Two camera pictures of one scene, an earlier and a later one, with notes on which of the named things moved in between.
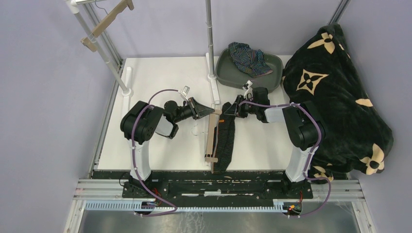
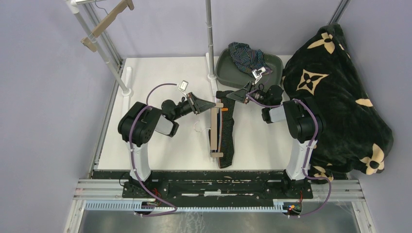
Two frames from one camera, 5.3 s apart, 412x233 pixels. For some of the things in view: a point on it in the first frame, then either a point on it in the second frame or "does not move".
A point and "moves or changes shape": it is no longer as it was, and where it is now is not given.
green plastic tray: (229, 74) does not move
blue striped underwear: (251, 61) does not move
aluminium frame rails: (348, 191) does not move
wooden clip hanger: (213, 125) moves or changes shape
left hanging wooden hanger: (90, 42) does not move
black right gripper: (235, 109) to (241, 95)
